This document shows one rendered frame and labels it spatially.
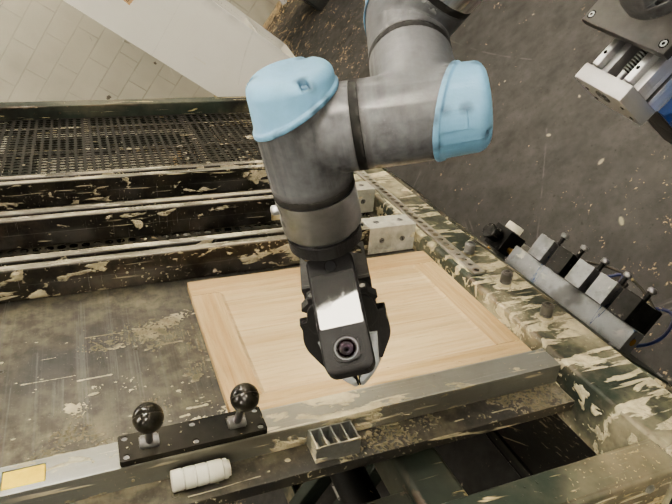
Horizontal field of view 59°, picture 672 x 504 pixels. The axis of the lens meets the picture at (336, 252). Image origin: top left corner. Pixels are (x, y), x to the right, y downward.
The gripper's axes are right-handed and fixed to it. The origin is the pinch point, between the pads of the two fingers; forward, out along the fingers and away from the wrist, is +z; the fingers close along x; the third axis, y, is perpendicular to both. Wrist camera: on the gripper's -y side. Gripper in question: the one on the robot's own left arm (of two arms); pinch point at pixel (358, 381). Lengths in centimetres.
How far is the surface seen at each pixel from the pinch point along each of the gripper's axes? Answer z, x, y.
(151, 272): 19, 41, 56
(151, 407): 1.8, 25.3, 3.5
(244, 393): 5.2, 14.8, 6.0
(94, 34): 78, 199, 530
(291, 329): 25.3, 12.7, 37.3
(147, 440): 10.3, 29.4, 5.7
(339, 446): 21.8, 5.4, 7.6
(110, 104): 26, 82, 184
